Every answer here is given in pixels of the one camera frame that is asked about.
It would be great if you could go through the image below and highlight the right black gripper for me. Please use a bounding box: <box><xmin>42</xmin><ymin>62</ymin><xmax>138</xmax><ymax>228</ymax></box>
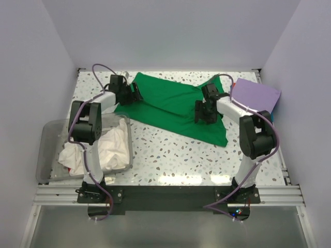
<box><xmin>194</xmin><ymin>100</ymin><xmax>217</xmax><ymax>125</ymax></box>

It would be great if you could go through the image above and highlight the green t-shirt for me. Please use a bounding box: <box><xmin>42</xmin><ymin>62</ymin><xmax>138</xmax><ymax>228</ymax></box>
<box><xmin>115</xmin><ymin>72</ymin><xmax>228</xmax><ymax>147</ymax></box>

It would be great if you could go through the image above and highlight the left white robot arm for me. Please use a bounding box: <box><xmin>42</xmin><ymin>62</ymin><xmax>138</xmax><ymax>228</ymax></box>
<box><xmin>68</xmin><ymin>75</ymin><xmax>143</xmax><ymax>203</ymax></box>

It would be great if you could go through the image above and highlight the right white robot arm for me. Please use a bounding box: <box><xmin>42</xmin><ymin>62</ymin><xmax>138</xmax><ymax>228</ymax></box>
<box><xmin>194</xmin><ymin>84</ymin><xmax>279</xmax><ymax>203</ymax></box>

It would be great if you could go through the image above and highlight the white t-shirt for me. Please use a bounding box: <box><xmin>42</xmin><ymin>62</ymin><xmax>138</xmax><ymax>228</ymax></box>
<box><xmin>58</xmin><ymin>118</ymin><xmax>130</xmax><ymax>176</ymax></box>

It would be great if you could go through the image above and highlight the folded purple t-shirt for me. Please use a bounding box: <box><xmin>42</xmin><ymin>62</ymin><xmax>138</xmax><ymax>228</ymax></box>
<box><xmin>231</xmin><ymin>78</ymin><xmax>281</xmax><ymax>113</ymax></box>

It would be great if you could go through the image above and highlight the folded blue t-shirt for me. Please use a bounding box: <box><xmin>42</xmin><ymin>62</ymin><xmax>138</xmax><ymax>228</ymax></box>
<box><xmin>270</xmin><ymin>103</ymin><xmax>279</xmax><ymax>122</ymax></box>

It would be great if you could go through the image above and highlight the clear plastic bin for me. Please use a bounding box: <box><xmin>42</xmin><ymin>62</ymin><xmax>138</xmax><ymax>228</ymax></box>
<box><xmin>36</xmin><ymin>113</ymin><xmax>133</xmax><ymax>184</ymax></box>

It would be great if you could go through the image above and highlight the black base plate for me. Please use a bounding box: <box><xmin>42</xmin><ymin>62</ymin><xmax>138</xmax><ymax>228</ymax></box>
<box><xmin>76</xmin><ymin>185</ymin><xmax>261</xmax><ymax>217</ymax></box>

